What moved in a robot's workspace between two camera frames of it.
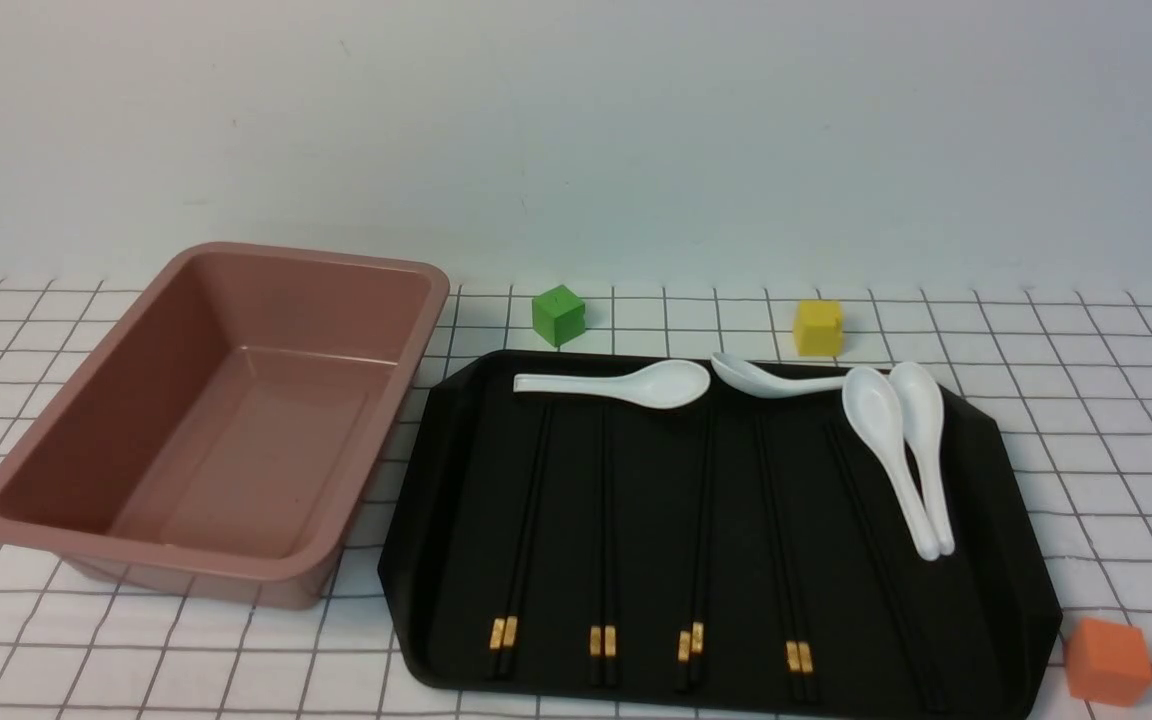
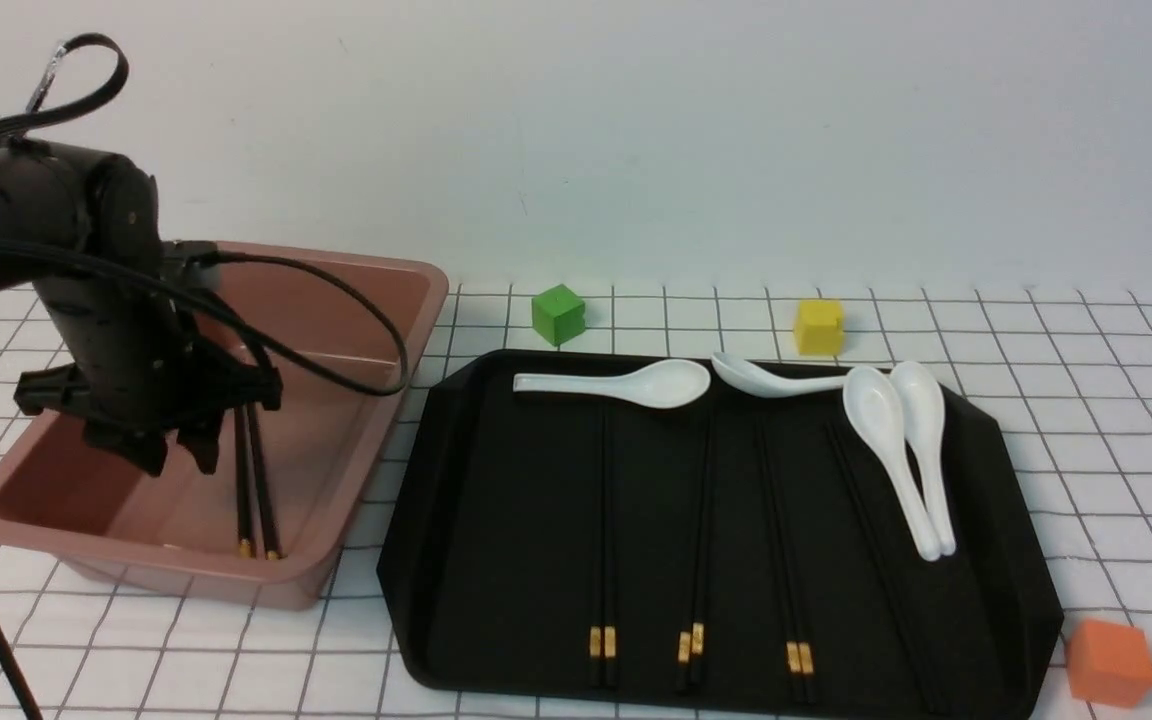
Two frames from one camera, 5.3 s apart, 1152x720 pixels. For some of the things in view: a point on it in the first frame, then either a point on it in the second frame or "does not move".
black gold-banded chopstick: x=510 y=633 -> x=271 y=551
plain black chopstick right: x=882 y=550 does not move
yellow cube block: x=819 y=328 does not move
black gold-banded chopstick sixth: x=701 y=578 does not move
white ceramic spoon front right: x=875 y=406 does not move
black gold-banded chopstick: x=499 y=620 -> x=241 y=482
